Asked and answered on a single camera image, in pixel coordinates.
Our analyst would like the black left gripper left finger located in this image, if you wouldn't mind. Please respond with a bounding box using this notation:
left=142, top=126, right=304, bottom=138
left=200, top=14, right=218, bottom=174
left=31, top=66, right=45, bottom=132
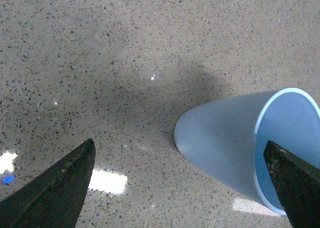
left=0, top=139, right=96, bottom=228

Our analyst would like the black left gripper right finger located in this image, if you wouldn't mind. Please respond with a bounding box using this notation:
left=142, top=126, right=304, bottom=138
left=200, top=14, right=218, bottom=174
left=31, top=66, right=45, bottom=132
left=263, top=140, right=320, bottom=228

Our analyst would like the blue plastic cup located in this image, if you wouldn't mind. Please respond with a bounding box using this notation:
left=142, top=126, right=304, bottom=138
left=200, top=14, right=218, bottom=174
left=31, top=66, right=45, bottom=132
left=174, top=88, right=320, bottom=215

